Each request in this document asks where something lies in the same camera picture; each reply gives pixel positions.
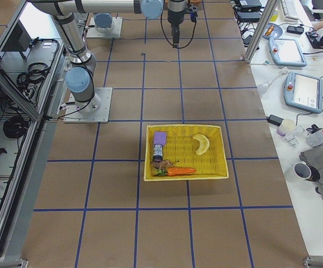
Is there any aluminium frame post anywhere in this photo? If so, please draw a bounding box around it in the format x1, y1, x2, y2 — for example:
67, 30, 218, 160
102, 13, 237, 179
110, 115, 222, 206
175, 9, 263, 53
244, 0, 278, 64

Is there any yellow plastic basket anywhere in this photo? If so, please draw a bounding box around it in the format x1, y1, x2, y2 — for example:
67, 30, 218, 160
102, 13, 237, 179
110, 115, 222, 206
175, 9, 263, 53
144, 124, 229, 181

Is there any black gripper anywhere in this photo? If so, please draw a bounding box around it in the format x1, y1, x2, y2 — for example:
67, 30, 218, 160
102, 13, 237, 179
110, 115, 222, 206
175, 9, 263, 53
170, 23, 180, 47

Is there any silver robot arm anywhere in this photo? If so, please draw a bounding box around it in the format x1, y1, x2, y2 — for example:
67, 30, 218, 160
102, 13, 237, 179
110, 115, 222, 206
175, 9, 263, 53
30, 1, 101, 115
93, 1, 187, 49

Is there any lower teach pendant tablet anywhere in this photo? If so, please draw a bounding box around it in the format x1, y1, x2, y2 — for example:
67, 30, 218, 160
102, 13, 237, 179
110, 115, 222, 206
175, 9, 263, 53
283, 71, 323, 114

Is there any teach pendant tablet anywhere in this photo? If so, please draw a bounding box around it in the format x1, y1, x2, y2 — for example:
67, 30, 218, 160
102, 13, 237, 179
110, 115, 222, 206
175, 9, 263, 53
283, 71, 323, 114
268, 37, 307, 67

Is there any upper teach pendant tablet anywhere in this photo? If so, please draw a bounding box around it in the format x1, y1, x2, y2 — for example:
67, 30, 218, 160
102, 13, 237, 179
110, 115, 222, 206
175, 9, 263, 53
268, 37, 307, 67

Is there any purple capped bottle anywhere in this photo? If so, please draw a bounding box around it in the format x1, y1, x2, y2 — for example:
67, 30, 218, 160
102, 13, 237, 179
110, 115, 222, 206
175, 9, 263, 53
152, 144, 163, 162

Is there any brass cylinder tool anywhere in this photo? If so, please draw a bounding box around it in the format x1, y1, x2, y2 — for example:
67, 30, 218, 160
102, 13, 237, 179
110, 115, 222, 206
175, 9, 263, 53
265, 25, 274, 36

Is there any lavender white cup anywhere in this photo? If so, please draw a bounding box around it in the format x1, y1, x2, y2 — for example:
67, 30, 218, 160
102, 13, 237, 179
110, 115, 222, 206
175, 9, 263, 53
277, 119, 296, 136

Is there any brown toy animal figure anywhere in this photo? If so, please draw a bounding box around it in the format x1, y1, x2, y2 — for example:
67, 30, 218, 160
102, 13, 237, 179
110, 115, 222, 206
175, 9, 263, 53
151, 160, 175, 171

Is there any blue plate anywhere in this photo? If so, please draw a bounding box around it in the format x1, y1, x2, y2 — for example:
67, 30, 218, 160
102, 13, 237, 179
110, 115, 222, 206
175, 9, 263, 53
262, 23, 283, 39

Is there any croissant bread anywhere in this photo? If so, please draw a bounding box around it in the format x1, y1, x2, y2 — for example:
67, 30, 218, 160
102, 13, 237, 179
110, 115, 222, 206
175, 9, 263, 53
193, 134, 210, 156

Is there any orange toy carrot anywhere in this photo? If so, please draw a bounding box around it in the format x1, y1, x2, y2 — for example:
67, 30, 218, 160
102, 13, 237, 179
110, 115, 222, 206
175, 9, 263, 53
154, 167, 196, 176

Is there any black power adapter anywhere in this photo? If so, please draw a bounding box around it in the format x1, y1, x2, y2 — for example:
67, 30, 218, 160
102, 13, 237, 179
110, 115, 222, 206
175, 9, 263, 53
267, 114, 284, 127

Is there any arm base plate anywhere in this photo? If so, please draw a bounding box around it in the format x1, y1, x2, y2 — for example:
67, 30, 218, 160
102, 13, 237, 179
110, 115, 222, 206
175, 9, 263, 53
85, 17, 123, 39
63, 87, 113, 123

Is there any white black mug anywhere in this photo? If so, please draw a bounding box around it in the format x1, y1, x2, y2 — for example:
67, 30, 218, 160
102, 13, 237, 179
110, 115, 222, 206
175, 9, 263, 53
293, 162, 320, 182

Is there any purple sponge block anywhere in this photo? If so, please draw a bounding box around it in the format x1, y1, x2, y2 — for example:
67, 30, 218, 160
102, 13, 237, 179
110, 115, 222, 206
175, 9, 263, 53
153, 131, 167, 146

